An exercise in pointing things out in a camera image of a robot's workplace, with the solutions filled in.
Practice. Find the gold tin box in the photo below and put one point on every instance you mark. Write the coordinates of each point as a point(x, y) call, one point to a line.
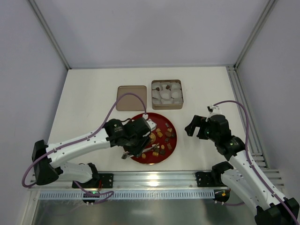
point(168, 84)

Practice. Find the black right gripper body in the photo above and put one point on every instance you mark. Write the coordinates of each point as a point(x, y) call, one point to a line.
point(201, 128)

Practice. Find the metal tongs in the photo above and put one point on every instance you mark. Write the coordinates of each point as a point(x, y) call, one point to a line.
point(137, 151)

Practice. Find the red round plate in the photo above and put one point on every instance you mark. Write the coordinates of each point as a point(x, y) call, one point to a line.
point(154, 157)

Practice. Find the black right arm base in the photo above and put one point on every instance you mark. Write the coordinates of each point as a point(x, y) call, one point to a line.
point(208, 179)

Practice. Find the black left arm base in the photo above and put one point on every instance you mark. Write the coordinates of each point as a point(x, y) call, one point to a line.
point(101, 180)

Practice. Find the aluminium front rail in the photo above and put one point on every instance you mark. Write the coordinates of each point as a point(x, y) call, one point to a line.
point(156, 179)

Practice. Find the gold tin lid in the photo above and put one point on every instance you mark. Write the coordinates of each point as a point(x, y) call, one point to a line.
point(131, 102)

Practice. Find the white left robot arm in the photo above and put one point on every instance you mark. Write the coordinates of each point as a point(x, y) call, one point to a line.
point(52, 162)

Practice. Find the dark striped cube chocolate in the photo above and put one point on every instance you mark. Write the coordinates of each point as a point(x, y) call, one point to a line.
point(162, 152)

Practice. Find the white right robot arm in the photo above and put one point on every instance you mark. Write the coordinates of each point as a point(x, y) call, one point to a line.
point(242, 175)

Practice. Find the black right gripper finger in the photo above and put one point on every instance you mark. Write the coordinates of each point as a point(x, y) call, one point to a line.
point(204, 133)
point(195, 123)

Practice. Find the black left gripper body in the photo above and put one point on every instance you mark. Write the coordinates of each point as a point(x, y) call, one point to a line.
point(137, 145)

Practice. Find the white paper cup liner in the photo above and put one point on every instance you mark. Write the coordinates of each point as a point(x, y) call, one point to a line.
point(176, 93)
point(156, 94)
point(167, 101)
point(166, 94)

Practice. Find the slotted white cable duct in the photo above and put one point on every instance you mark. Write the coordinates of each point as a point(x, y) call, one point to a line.
point(131, 195)

